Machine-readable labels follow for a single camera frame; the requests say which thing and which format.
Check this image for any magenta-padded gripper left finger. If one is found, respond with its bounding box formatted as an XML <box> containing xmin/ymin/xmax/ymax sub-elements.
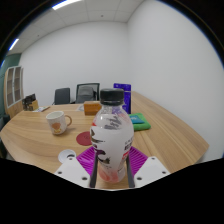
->
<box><xmin>54</xmin><ymin>146</ymin><xmax>100</xmax><ymax>189</ymax></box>

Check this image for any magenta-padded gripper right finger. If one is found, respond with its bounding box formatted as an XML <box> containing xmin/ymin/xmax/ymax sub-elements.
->
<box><xmin>125</xmin><ymin>145</ymin><xmax>171</xmax><ymax>189</ymax></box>

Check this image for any clear drink bottle black cap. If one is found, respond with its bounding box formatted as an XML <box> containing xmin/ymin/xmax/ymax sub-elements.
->
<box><xmin>89</xmin><ymin>88</ymin><xmax>135</xmax><ymax>184</ymax></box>

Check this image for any white round disc black dot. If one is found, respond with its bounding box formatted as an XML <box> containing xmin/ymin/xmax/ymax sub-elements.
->
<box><xmin>57</xmin><ymin>149</ymin><xmax>77</xmax><ymax>164</ymax></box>

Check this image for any green flat box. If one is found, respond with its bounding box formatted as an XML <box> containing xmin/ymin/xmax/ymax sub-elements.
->
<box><xmin>128</xmin><ymin>112</ymin><xmax>152</xmax><ymax>132</ymax></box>

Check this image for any white mug with orange print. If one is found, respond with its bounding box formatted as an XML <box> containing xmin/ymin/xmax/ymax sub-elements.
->
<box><xmin>45</xmin><ymin>110</ymin><xmax>73</xmax><ymax>136</ymax></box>

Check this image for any orange-brown wooden box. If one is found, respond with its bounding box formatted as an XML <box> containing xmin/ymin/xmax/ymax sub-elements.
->
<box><xmin>83</xmin><ymin>100</ymin><xmax>102</xmax><ymax>117</ymax></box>

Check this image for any green and white leaflet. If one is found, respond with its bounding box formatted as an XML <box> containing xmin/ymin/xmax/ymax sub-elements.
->
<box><xmin>33</xmin><ymin>105</ymin><xmax>51</xmax><ymax>113</ymax></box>

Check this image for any black office chair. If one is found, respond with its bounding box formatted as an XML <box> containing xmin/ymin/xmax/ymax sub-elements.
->
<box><xmin>52</xmin><ymin>87</ymin><xmax>73</xmax><ymax>106</ymax></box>

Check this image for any purple standing box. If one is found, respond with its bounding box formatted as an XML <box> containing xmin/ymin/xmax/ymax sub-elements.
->
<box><xmin>113</xmin><ymin>82</ymin><xmax>132</xmax><ymax>115</ymax></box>

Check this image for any grey mesh office chair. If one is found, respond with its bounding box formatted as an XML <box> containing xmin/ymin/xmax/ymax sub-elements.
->
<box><xmin>72</xmin><ymin>82</ymin><xmax>101</xmax><ymax>104</ymax></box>

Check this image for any stack of brown boxes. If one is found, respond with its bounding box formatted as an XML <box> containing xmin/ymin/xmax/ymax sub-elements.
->
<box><xmin>21</xmin><ymin>93</ymin><xmax>40</xmax><ymax>112</ymax></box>

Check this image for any black leather armchair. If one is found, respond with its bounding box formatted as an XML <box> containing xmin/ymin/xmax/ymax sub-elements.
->
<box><xmin>0</xmin><ymin>114</ymin><xmax>11</xmax><ymax>159</ymax></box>

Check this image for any wooden cabinet with glass doors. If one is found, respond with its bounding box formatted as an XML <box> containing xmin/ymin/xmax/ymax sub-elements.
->
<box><xmin>3</xmin><ymin>65</ymin><xmax>25</xmax><ymax>119</ymax></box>

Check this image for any long ceiling light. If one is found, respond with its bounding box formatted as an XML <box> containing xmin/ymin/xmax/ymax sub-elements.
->
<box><xmin>51</xmin><ymin>0</ymin><xmax>83</xmax><ymax>11</ymax></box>
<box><xmin>8</xmin><ymin>38</ymin><xmax>20</xmax><ymax>52</ymax></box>

